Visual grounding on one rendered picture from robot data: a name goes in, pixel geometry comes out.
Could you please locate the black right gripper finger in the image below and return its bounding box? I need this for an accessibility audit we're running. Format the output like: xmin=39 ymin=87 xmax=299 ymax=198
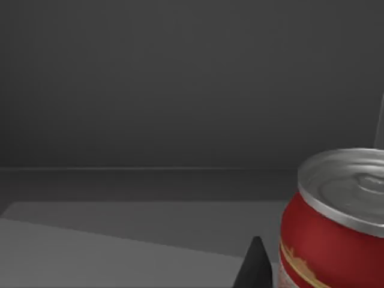
xmin=232 ymin=236 xmax=274 ymax=288

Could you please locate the red and white can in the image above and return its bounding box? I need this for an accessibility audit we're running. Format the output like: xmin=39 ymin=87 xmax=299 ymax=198
xmin=278 ymin=148 xmax=384 ymax=288

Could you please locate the grey cabinet with dark inside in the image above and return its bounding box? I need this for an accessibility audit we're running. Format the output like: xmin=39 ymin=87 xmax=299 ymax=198
xmin=0 ymin=0 xmax=384 ymax=241

